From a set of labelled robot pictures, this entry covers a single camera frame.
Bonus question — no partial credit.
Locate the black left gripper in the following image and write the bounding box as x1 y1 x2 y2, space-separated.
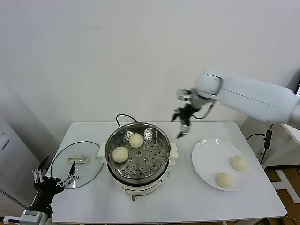
29 156 78 209

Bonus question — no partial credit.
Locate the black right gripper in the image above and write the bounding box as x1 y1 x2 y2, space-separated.
172 104 195 139

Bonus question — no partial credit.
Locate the round glass pot lid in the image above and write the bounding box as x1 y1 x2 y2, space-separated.
50 140 105 189

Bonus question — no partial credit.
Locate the white steamed baozi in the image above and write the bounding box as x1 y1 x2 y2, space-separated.
229 156 248 171
112 147 129 163
129 133 145 148
215 172 235 190

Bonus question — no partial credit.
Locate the perforated steel steamer basket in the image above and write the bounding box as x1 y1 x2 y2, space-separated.
104 122 171 180

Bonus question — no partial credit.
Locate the large white plate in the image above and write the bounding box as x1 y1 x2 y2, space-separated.
191 138 251 192

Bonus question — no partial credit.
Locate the white electric cooker base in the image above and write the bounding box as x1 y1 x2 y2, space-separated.
97 142 179 202

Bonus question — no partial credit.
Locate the black laptop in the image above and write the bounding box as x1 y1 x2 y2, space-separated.
290 69 300 96

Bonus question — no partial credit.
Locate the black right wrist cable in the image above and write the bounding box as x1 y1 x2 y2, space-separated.
193 102 215 119

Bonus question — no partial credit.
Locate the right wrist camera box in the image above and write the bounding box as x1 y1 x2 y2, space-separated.
176 88 192 103

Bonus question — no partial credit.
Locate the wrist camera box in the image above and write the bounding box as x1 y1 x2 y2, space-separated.
176 88 192 103
2 209 45 225

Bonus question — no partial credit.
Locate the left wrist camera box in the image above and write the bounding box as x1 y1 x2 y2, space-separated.
2 209 45 225

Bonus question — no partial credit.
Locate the black cooker power cable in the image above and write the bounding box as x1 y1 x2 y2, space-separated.
116 114 138 128

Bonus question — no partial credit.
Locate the black adapter cable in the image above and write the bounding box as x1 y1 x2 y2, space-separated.
245 124 274 166

